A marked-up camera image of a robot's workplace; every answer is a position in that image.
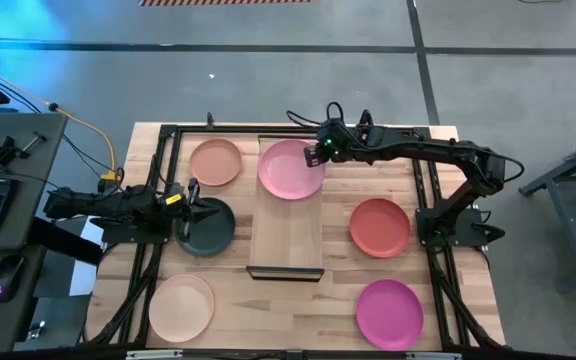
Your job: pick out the black computer mouse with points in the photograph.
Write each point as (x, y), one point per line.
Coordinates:
(5, 277)

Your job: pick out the wooden shelf with black frame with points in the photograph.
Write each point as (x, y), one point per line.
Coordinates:
(285, 235)

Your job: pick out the dark green plate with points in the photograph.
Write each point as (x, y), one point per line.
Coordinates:
(213, 232)

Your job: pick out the beige plate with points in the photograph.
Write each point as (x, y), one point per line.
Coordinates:
(181, 308)

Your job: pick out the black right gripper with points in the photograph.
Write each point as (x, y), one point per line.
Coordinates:
(335, 142)

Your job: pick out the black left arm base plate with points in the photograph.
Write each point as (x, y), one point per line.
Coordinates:
(118, 232)

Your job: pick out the black clamp tool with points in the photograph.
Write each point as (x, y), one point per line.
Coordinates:
(3, 150)

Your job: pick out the light pink plate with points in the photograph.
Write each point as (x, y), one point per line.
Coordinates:
(288, 172)

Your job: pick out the dark grey metal cart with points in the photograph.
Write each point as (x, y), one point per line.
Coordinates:
(558, 180)

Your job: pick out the grey desk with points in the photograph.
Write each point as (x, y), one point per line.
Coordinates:
(18, 150)

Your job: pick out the peach plate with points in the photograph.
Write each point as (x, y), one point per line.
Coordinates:
(215, 162)

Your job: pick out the white paper sheet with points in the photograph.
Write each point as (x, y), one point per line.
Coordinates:
(85, 260)

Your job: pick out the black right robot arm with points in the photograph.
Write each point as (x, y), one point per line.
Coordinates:
(443, 150)

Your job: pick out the black aluminium table frame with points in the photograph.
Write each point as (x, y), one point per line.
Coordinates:
(228, 129)

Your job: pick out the small metal clip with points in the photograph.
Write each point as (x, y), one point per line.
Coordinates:
(36, 330)

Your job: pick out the silver metal bracket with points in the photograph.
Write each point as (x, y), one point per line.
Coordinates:
(433, 356)
(154, 355)

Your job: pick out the black diagonal bar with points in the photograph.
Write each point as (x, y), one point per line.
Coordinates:
(63, 242)

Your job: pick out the magenta plate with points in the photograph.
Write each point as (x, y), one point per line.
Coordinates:
(389, 314)

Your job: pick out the red-orange plate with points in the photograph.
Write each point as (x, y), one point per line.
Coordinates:
(380, 228)

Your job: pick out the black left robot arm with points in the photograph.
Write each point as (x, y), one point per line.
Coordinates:
(118, 202)

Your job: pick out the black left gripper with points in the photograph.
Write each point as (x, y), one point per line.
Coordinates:
(175, 200)

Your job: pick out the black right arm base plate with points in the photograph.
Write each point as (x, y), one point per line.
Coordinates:
(428, 225)

